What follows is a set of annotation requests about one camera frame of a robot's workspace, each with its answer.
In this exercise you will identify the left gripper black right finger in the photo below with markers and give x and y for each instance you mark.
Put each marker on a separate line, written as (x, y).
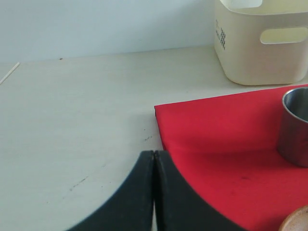
(178, 207)

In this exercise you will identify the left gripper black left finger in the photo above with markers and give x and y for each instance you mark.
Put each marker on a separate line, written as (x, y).
(130, 208)

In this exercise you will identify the stainless steel cup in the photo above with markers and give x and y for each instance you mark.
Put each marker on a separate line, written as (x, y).
(292, 142)

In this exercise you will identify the red tablecloth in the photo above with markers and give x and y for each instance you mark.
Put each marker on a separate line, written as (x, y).
(226, 149)

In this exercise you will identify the brown wooden plate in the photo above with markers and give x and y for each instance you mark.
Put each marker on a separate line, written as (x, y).
(296, 221)

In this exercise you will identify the cream plastic storage bin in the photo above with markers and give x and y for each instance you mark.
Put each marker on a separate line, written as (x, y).
(265, 44)

